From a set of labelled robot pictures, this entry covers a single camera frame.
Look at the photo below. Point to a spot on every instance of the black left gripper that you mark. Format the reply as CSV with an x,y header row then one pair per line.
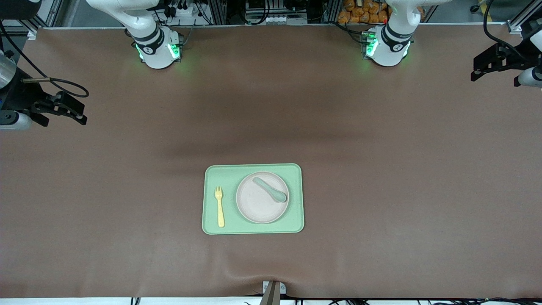
x,y
515,59

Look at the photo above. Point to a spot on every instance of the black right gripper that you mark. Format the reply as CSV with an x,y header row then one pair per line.
x,y
20,96

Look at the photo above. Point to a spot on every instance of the yellow plastic fork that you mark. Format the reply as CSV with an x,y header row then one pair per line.
x,y
220,209

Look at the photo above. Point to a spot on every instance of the beige round plate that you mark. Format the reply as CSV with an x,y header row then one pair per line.
x,y
258,207

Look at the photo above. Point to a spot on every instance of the teal plastic spoon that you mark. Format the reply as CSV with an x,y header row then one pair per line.
x,y
271,190

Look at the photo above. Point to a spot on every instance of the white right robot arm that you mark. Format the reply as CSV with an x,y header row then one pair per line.
x,y
156,55

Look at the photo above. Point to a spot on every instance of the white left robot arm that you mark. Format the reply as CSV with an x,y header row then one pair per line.
x,y
391,51

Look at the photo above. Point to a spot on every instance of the orange packaged snack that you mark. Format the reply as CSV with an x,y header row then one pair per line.
x,y
349,5
373,18
344,17
383,16
360,12

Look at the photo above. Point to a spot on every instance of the small box with green light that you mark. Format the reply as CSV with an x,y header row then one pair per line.
x,y
367,44

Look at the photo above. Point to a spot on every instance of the white power strip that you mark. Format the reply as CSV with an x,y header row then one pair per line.
x,y
184,10

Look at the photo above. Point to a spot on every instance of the brown table mat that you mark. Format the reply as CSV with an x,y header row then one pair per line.
x,y
271,118

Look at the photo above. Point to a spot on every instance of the white terminal block strip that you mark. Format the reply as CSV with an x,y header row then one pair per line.
x,y
277,20

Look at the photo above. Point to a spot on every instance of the mint green rectangular tray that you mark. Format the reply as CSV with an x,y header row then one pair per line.
x,y
296,220

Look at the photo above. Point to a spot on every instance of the grey metal table clamp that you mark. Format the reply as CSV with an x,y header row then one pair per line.
x,y
273,292

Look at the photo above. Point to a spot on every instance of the aluminium frame post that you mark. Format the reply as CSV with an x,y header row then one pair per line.
x,y
217,12
330,10

